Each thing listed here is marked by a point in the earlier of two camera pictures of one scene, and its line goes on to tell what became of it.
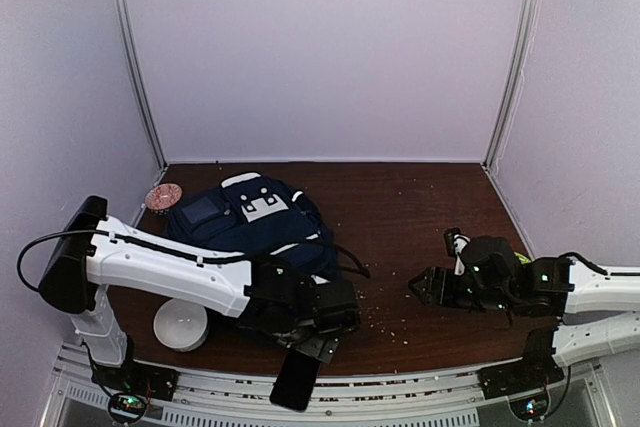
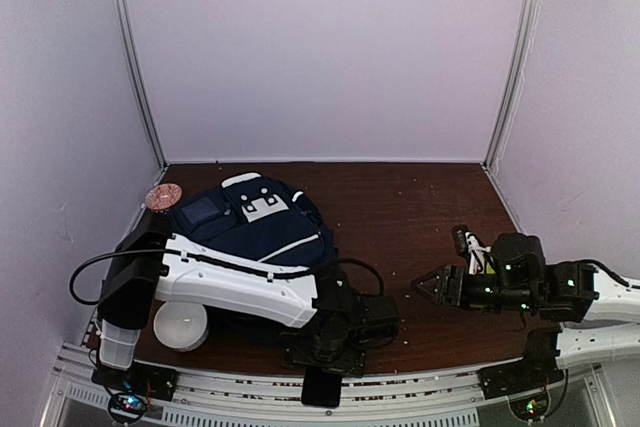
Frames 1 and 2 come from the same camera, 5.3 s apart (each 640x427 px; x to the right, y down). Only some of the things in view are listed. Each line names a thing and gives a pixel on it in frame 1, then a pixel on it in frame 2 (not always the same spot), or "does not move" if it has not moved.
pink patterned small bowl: (162, 197) does not move
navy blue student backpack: (249, 214) does not move
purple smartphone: (295, 380) -> (321, 387)
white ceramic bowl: (180, 324) does not move
